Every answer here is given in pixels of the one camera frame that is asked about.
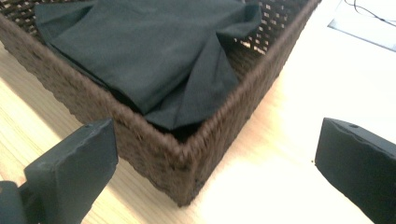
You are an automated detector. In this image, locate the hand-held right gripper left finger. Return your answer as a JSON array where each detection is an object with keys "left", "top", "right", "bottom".
[{"left": 18, "top": 117, "right": 120, "bottom": 224}]

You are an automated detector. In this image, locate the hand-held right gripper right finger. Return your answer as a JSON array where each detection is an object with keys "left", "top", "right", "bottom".
[{"left": 314, "top": 117, "right": 396, "bottom": 224}]

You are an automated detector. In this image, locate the brown woven basket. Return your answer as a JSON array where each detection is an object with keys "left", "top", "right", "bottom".
[{"left": 0, "top": 0, "right": 322, "bottom": 208}]

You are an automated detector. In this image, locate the dark grey garment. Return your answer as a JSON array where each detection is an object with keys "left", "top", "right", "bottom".
[{"left": 34, "top": 0, "right": 263, "bottom": 132}]

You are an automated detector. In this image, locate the white sheet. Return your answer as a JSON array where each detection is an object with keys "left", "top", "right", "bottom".
[{"left": 327, "top": 0, "right": 396, "bottom": 53}]

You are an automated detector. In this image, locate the black cable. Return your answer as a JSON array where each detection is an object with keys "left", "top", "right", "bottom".
[{"left": 344, "top": 0, "right": 396, "bottom": 28}]

